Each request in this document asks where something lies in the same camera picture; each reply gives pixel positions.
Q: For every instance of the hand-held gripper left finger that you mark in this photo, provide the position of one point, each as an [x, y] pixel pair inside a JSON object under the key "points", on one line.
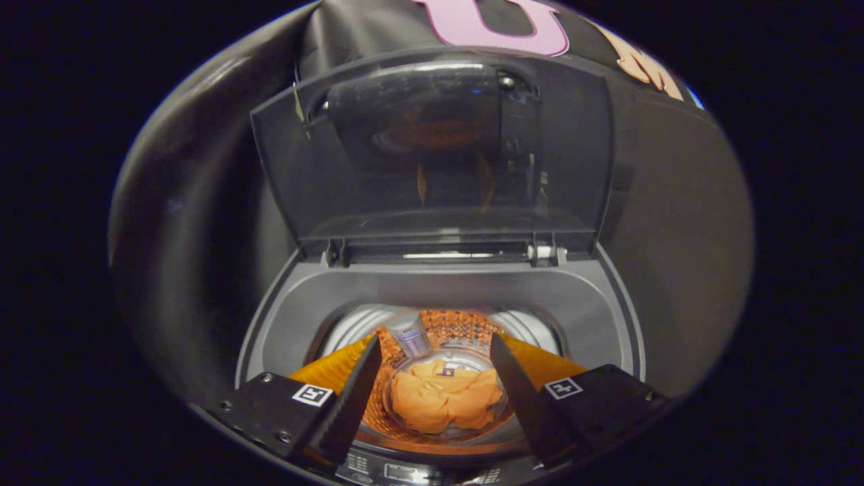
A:
{"points": [[347, 412]]}

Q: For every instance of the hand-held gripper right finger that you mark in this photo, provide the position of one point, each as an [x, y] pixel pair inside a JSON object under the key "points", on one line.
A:
{"points": [[530, 412]]}

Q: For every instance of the orange polo shirt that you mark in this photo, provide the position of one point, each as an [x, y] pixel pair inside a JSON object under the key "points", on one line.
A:
{"points": [[442, 398]]}

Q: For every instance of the grey washing machine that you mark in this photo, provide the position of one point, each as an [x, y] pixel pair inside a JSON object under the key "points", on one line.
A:
{"points": [[439, 287]]}

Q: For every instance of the dark washing machine lid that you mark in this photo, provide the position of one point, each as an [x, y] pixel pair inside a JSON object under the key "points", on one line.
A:
{"points": [[418, 135]]}

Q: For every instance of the grey cylindrical drum insert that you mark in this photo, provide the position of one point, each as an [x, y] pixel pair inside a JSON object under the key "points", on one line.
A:
{"points": [[410, 334]]}

